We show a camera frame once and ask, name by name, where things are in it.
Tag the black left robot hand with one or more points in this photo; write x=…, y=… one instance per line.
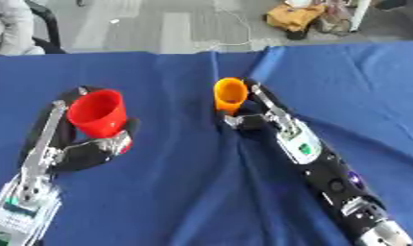
x=84, y=155

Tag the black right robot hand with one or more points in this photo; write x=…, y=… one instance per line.
x=254, y=120

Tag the orange plastic cup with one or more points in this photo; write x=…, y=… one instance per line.
x=229, y=93

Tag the red plastic cup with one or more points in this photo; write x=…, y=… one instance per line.
x=98, y=113

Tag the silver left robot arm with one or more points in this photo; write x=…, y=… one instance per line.
x=22, y=205

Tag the silver and black right robot arm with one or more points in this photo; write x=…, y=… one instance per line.
x=333, y=182

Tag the yellow bag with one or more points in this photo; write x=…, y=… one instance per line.
x=294, y=16

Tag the clear mesh bag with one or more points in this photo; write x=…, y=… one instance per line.
x=334, y=19

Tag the black chair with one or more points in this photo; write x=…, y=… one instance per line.
x=47, y=29

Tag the person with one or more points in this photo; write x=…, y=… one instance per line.
x=11, y=27

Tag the white post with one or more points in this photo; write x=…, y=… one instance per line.
x=359, y=14

